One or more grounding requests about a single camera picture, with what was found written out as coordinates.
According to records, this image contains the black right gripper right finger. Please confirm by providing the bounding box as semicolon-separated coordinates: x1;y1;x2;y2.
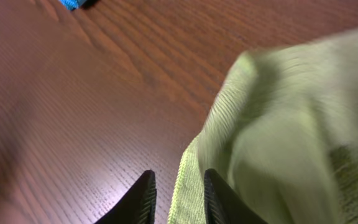
204;169;267;224

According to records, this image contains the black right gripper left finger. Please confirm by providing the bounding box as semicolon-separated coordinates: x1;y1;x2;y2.
94;170;157;224

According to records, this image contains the light green microfiber cloth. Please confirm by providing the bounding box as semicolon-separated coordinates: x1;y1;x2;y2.
168;28;358;223

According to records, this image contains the folded blue cloth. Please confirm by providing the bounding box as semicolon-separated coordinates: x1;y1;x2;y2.
59;0;87;11

